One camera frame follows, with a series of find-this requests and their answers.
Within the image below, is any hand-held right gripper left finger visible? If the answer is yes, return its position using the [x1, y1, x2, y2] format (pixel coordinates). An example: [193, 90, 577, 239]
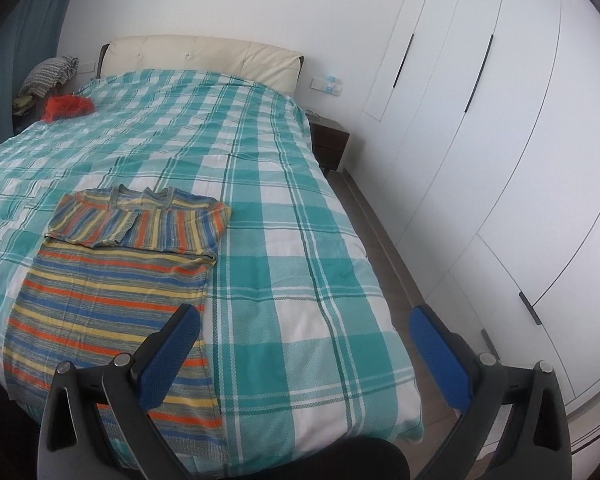
[37, 302, 202, 480]

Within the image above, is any white wardrobe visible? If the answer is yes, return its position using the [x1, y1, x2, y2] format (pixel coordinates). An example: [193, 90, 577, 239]
[362, 0, 600, 416]

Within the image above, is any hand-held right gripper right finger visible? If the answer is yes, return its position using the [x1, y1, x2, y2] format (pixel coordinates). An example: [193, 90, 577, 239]
[408, 304, 573, 480]

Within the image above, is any striped knit sweater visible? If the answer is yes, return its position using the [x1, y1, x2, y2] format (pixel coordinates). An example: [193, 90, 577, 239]
[2, 186, 233, 468]

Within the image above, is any dark wooden nightstand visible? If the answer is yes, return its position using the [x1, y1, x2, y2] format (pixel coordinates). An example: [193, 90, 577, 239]
[307, 115, 352, 173]

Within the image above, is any red cloth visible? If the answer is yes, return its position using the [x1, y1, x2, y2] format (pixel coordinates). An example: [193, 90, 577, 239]
[41, 94, 97, 123]

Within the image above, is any white wall outlet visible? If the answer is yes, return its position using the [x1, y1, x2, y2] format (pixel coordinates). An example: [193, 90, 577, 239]
[311, 76, 342, 96]

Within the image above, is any cream padded headboard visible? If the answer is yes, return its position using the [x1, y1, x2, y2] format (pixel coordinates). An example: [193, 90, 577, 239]
[95, 35, 305, 96]

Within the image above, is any teal plaid blanket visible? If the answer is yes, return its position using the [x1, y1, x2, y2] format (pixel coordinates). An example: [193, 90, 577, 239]
[0, 69, 426, 471]

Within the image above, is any blue curtain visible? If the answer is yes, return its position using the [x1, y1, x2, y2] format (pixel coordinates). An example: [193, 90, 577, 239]
[0, 0, 81, 156]

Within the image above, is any grey striped cloth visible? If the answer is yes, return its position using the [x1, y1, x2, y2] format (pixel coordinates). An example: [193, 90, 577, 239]
[20, 56, 80, 98]

